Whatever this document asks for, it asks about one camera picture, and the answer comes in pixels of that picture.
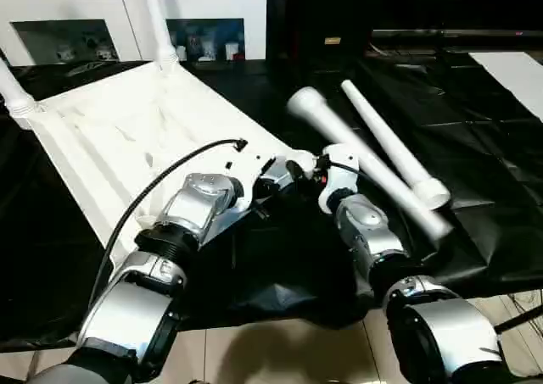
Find white plastic table leg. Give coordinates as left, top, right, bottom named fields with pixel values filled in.
left=0, top=55, right=37, bottom=120
left=340, top=80, right=452, bottom=211
left=139, top=0, right=178, bottom=75
left=286, top=86, right=454, bottom=244

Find white plastic table top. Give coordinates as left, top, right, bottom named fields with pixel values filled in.
left=8, top=59, right=318, bottom=275

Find black mat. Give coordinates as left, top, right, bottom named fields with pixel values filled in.
left=0, top=57, right=543, bottom=351

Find black case with gold label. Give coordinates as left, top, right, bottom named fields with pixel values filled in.
left=266, top=0, right=374, bottom=63

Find black long bar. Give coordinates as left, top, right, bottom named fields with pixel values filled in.
left=371, top=28, right=543, bottom=38

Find white flat sheet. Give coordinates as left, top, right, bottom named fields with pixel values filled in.
left=468, top=52, right=543, bottom=120

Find black stand leg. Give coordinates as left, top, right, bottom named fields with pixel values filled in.
left=494, top=307, right=543, bottom=332

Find white cabinet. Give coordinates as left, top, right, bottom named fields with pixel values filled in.
left=0, top=0, right=268, bottom=67

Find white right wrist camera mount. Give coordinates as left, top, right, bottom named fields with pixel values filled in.
left=317, top=143, right=362, bottom=214

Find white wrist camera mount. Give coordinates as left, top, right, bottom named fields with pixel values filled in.
left=317, top=143, right=362, bottom=214
left=220, top=151, right=283, bottom=214

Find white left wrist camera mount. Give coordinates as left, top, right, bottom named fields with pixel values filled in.
left=220, top=151, right=283, bottom=214

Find thin floor cables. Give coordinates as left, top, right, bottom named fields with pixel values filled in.
left=504, top=288, right=543, bottom=317

